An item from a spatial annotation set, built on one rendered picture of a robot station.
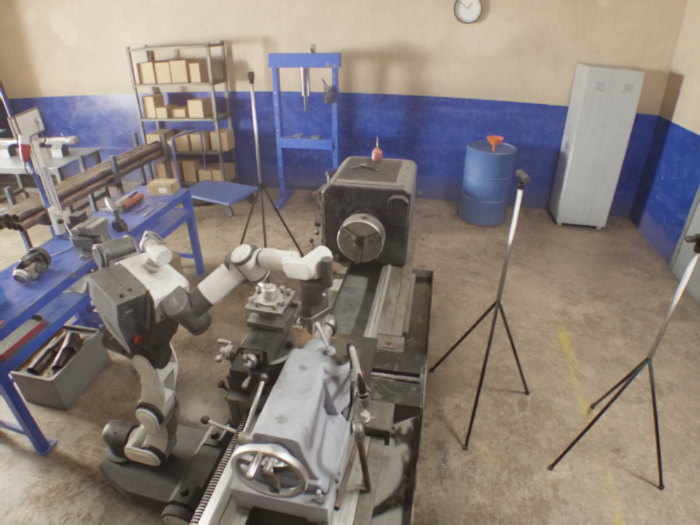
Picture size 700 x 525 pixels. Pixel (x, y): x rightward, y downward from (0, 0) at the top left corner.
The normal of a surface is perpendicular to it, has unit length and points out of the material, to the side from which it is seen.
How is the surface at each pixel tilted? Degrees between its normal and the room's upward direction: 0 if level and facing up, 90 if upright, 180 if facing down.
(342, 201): 90
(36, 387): 90
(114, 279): 15
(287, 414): 0
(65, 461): 0
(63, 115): 90
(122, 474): 0
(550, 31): 90
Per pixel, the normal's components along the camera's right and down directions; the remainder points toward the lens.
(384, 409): 0.00, -0.86
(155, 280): 0.25, -0.81
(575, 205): -0.20, 0.49
